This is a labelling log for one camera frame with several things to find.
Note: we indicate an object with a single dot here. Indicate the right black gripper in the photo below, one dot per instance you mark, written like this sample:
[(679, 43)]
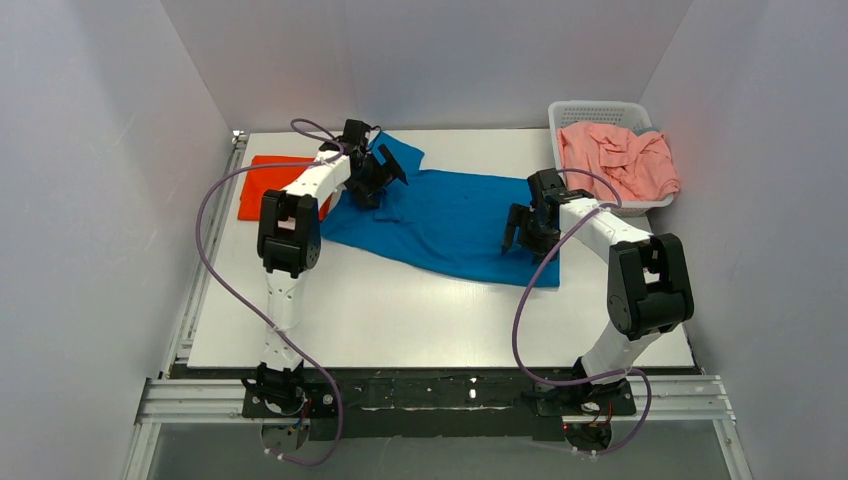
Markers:
[(529, 223)]

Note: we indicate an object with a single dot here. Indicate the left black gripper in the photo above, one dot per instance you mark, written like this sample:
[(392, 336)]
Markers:
[(374, 176)]

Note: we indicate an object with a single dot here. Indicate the blue t shirt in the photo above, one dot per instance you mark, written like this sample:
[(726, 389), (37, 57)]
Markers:
[(445, 222)]

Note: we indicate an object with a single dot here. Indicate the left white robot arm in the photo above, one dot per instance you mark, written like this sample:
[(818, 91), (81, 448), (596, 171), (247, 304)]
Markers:
[(289, 238)]

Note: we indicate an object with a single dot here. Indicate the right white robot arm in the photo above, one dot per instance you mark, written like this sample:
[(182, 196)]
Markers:
[(648, 291)]

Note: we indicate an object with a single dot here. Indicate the folded orange t shirt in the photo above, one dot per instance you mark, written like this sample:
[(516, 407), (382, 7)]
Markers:
[(258, 181)]

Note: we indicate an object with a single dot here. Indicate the pink t shirt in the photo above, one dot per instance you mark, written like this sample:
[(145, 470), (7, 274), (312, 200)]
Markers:
[(608, 160)]

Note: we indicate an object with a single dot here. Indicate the white plastic basket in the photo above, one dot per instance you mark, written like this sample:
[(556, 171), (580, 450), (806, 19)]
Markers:
[(623, 114)]

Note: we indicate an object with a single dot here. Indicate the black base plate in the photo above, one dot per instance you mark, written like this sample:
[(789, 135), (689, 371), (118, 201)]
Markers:
[(367, 403)]

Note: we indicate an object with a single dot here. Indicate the aluminium frame rail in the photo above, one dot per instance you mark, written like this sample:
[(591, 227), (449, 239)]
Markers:
[(361, 311)]

